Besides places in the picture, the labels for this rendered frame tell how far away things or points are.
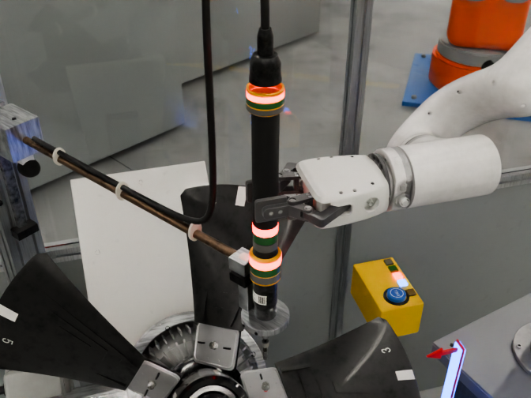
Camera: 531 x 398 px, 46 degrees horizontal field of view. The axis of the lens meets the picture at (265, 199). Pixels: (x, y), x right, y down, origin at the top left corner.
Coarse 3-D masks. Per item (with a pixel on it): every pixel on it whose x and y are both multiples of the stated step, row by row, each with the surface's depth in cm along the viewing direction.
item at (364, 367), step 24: (360, 336) 110; (384, 336) 111; (288, 360) 106; (312, 360) 106; (336, 360) 106; (360, 360) 107; (384, 360) 107; (408, 360) 108; (288, 384) 102; (312, 384) 102; (336, 384) 102; (360, 384) 103; (384, 384) 104; (408, 384) 105
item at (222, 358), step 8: (200, 328) 103; (208, 328) 102; (216, 328) 101; (200, 336) 102; (208, 336) 101; (216, 336) 100; (224, 336) 99; (232, 336) 98; (200, 344) 102; (208, 344) 101; (224, 344) 99; (232, 344) 98; (200, 352) 102; (208, 352) 101; (216, 352) 100; (224, 352) 99; (232, 352) 98; (200, 360) 101; (208, 360) 100; (216, 360) 99; (224, 360) 98; (232, 360) 97; (224, 368) 98; (232, 368) 97
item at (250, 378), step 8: (264, 368) 105; (272, 368) 105; (240, 376) 103; (248, 376) 103; (256, 376) 103; (264, 376) 103; (272, 376) 103; (248, 384) 101; (256, 384) 102; (272, 384) 102; (280, 384) 102; (248, 392) 100; (256, 392) 100; (264, 392) 100; (272, 392) 101; (280, 392) 101
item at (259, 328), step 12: (240, 252) 89; (240, 264) 87; (240, 276) 88; (240, 288) 89; (252, 288) 89; (240, 300) 91; (252, 300) 91; (252, 312) 91; (288, 312) 91; (252, 324) 89; (264, 324) 89; (276, 324) 89
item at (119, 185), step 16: (208, 0) 70; (208, 16) 71; (208, 32) 72; (208, 48) 73; (208, 64) 75; (208, 80) 76; (208, 96) 77; (208, 112) 78; (208, 128) 80; (48, 144) 112; (128, 192) 100; (160, 208) 96; (208, 208) 88; (192, 224) 92; (192, 240) 93
